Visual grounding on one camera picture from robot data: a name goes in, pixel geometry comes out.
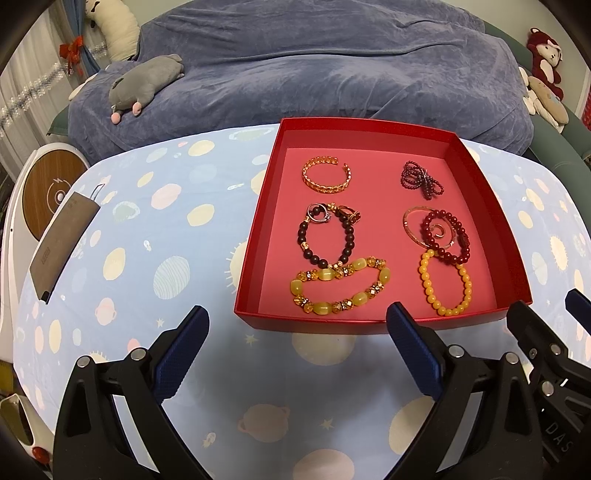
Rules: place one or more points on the dark green bed frame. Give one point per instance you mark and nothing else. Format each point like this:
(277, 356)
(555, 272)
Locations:
(554, 147)

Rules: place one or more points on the white curtain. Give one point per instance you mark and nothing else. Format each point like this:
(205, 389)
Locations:
(27, 92)

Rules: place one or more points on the blue curtain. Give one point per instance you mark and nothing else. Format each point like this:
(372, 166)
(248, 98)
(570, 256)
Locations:
(90, 60)

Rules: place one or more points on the blue velvet blanket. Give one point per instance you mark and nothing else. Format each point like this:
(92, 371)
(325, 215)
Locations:
(323, 69)

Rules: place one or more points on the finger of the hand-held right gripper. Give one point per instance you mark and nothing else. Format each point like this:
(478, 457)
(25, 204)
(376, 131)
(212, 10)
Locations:
(579, 307)
(526, 323)

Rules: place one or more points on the red plush toy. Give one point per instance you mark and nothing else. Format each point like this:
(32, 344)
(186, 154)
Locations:
(538, 69)

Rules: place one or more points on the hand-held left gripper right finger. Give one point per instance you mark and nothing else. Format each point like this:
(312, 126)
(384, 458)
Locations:
(413, 350)

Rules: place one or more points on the red bow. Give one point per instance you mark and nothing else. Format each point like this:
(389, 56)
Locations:
(71, 48)

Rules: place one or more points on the cream plush toy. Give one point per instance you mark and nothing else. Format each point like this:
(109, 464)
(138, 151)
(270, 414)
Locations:
(547, 99)

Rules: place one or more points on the white plush toy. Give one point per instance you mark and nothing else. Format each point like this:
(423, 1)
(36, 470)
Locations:
(117, 32)

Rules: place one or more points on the thin gold bangle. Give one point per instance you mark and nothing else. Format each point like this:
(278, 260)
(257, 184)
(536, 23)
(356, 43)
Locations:
(405, 224)

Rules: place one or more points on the red cardboard box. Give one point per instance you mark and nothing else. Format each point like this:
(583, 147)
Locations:
(378, 152)

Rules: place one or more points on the grey rectangular pouch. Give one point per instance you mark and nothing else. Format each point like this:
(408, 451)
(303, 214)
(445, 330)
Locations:
(60, 240)

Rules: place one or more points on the white and red object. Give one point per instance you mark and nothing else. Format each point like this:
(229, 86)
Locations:
(32, 434)

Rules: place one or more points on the white round device wooden disc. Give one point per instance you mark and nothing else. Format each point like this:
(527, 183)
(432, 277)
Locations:
(46, 198)

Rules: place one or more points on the spotted light blue tablecloth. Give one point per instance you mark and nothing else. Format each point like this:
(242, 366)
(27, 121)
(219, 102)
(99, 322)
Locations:
(161, 230)

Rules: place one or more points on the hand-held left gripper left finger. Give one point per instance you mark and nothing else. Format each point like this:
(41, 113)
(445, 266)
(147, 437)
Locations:
(180, 355)

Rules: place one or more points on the grey plush toy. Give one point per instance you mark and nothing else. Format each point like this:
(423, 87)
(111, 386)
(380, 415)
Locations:
(143, 81)

